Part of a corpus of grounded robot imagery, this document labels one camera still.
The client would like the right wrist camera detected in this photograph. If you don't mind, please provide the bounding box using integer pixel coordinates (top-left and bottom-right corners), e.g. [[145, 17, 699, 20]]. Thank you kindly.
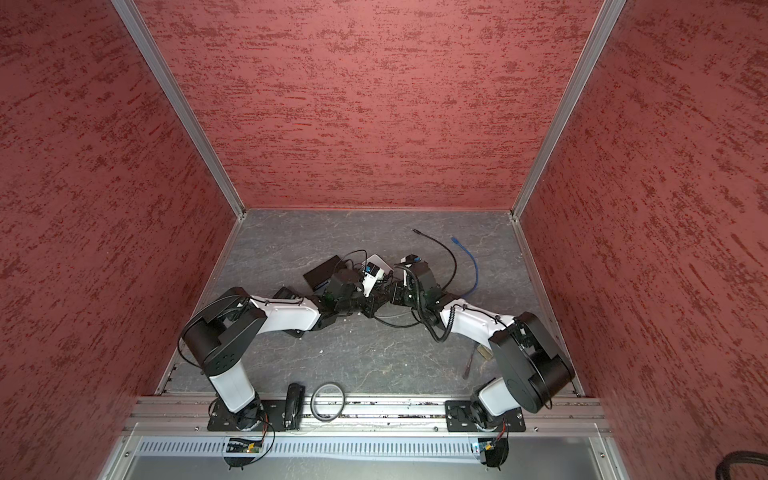
[[400, 254, 423, 269]]

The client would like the white small network switch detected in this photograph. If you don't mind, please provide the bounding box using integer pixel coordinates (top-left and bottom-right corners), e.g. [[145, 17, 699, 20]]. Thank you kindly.
[[365, 254, 393, 278]]

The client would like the black cable ring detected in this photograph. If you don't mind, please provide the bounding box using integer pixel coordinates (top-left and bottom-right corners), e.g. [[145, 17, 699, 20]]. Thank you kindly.
[[309, 382, 347, 423]]

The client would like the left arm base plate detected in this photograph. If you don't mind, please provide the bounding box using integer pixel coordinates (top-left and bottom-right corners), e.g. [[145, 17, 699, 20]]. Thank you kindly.
[[207, 399, 286, 434]]

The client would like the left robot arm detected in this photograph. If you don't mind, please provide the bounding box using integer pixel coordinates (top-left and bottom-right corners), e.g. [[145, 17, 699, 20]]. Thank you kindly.
[[179, 269, 363, 432]]

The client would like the black calculator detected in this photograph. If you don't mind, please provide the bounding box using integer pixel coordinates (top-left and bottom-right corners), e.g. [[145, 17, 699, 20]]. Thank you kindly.
[[274, 286, 304, 339]]

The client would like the brown spice jar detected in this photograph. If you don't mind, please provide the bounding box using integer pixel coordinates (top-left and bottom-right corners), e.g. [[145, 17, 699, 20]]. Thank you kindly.
[[477, 345, 493, 361]]

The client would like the aluminium front rail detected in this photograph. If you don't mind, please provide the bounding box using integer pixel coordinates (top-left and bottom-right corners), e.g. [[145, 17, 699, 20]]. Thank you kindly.
[[122, 394, 613, 438]]

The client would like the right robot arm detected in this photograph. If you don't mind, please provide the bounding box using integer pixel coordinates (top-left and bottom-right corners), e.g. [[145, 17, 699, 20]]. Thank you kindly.
[[389, 262, 575, 431]]

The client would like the blue ethernet cable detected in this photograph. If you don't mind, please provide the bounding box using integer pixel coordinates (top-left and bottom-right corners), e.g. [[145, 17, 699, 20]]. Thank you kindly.
[[451, 236, 481, 298]]

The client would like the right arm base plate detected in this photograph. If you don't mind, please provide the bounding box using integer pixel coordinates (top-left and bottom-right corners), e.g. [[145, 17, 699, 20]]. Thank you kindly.
[[444, 400, 526, 433]]

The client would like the black network switch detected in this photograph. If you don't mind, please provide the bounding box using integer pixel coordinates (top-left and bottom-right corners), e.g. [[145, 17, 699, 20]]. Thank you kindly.
[[303, 255, 342, 292]]

